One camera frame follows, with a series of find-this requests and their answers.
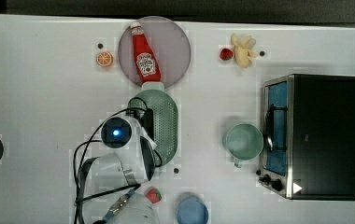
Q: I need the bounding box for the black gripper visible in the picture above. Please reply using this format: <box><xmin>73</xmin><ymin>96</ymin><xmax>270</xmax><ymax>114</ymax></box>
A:
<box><xmin>126</xmin><ymin>107</ymin><xmax>154</xmax><ymax>139</ymax></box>

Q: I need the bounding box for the mint green plastic strainer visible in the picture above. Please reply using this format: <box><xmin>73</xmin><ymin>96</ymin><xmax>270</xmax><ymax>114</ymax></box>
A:
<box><xmin>128</xmin><ymin>82</ymin><xmax>178</xmax><ymax>167</ymax></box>

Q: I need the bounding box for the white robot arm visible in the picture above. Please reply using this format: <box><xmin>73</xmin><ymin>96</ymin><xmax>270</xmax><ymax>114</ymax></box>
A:
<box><xmin>73</xmin><ymin>107</ymin><xmax>162</xmax><ymax>224</ymax></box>

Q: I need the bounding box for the red ketchup bottle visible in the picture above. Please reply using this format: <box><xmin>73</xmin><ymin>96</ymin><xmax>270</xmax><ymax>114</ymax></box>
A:
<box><xmin>130</xmin><ymin>21</ymin><xmax>161</xmax><ymax>83</ymax></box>

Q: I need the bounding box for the orange slice toy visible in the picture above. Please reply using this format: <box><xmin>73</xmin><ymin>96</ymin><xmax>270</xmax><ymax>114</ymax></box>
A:
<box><xmin>96</xmin><ymin>51</ymin><xmax>114</xmax><ymax>67</ymax></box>

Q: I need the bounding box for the round grey plate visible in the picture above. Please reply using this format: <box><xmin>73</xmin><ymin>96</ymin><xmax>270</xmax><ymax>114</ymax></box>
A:
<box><xmin>118</xmin><ymin>16</ymin><xmax>191</xmax><ymax>88</ymax></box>

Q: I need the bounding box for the large red strawberry toy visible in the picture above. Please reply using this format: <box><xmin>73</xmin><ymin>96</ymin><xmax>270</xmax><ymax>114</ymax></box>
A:
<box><xmin>145</xmin><ymin>188</ymin><xmax>163</xmax><ymax>203</ymax></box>

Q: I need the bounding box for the mint green mug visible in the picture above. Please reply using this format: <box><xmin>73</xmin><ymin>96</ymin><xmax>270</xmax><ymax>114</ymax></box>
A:
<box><xmin>223</xmin><ymin>123</ymin><xmax>263</xmax><ymax>168</ymax></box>

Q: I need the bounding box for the small red strawberry toy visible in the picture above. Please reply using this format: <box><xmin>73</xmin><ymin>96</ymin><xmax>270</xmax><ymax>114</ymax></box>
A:
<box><xmin>220</xmin><ymin>48</ymin><xmax>234</xmax><ymax>61</ymax></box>

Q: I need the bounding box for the light blue bowl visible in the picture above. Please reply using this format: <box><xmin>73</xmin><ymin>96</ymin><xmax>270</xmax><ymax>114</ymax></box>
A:
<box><xmin>177</xmin><ymin>196</ymin><xmax>209</xmax><ymax>224</ymax></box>

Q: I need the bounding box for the peeled banana toy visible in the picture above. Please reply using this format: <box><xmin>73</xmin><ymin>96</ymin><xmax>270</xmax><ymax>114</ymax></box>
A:
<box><xmin>231</xmin><ymin>34</ymin><xmax>258</xmax><ymax>68</ymax></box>

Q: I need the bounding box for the black toaster oven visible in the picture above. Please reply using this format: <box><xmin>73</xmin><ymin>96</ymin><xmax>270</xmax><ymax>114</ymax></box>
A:
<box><xmin>257</xmin><ymin>74</ymin><xmax>355</xmax><ymax>201</ymax></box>

